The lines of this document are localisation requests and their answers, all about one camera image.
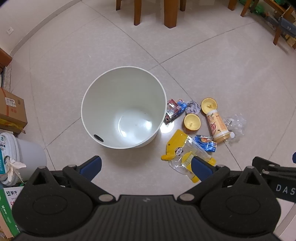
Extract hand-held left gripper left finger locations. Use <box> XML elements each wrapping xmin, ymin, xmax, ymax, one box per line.
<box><xmin>24</xmin><ymin>156</ymin><xmax>116</xmax><ymax>206</ymax></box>

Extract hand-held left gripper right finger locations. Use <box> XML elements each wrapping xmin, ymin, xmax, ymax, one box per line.
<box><xmin>177</xmin><ymin>156</ymin><xmax>271</xmax><ymax>205</ymax></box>

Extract blue milk carton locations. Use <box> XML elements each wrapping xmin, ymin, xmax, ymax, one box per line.
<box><xmin>193</xmin><ymin>135</ymin><xmax>218</xmax><ymax>154</ymax></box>

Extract yellow clear plastic pouch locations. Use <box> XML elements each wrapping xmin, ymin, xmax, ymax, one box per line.
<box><xmin>161</xmin><ymin>129</ymin><xmax>217</xmax><ymax>183</ymax></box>

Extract orange drink bottle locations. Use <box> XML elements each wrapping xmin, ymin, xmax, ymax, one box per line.
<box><xmin>206</xmin><ymin>109</ymin><xmax>231</xmax><ymax>143</ymax></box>

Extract clear plastic wrap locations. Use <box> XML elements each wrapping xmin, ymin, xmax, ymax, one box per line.
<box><xmin>223</xmin><ymin>113</ymin><xmax>247</xmax><ymax>145</ymax></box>

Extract orange peel half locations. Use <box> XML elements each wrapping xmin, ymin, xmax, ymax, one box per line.
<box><xmin>201</xmin><ymin>98</ymin><xmax>218</xmax><ymax>114</ymax></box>
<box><xmin>183</xmin><ymin>113</ymin><xmax>201</xmax><ymax>132</ymax></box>

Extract white plastic trash bin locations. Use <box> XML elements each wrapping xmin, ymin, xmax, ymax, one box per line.
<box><xmin>81</xmin><ymin>66</ymin><xmax>167</xmax><ymax>149</ymax></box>

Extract white plastic bucket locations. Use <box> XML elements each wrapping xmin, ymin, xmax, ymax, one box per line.
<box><xmin>0</xmin><ymin>132</ymin><xmax>47</xmax><ymax>186</ymax></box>

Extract crumpled grey paper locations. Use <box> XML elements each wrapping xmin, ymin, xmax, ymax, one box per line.
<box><xmin>185</xmin><ymin>100</ymin><xmax>201</xmax><ymax>115</ymax></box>

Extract red plastic snack wrapper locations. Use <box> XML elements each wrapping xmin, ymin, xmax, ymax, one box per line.
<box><xmin>164</xmin><ymin>99</ymin><xmax>183</xmax><ymax>125</ymax></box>

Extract blue snack wrapper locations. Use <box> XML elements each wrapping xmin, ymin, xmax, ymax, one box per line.
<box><xmin>176</xmin><ymin>99</ymin><xmax>188</xmax><ymax>114</ymax></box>

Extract white cloth strip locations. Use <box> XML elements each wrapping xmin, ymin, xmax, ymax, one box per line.
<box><xmin>4</xmin><ymin>157</ymin><xmax>27</xmax><ymax>184</ymax></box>

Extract green white carton box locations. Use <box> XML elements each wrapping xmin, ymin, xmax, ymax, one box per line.
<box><xmin>0</xmin><ymin>186</ymin><xmax>23</xmax><ymax>239</ymax></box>

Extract brown cardboard box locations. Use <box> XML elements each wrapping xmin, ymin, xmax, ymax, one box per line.
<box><xmin>0</xmin><ymin>87</ymin><xmax>28</xmax><ymax>136</ymax></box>

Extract dark blue grey box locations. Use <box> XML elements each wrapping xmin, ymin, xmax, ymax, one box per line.
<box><xmin>279</xmin><ymin>16</ymin><xmax>296</xmax><ymax>37</ymax></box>

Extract wooden door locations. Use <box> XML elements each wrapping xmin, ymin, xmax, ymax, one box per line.
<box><xmin>0</xmin><ymin>47</ymin><xmax>12</xmax><ymax>67</ymax></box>

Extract green plastic items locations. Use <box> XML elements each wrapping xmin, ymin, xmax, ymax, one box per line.
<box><xmin>239</xmin><ymin>0</ymin><xmax>264</xmax><ymax>14</ymax></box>

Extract wooden stool frame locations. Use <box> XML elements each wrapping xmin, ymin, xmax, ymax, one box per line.
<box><xmin>261</xmin><ymin>0</ymin><xmax>295</xmax><ymax>45</ymax></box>

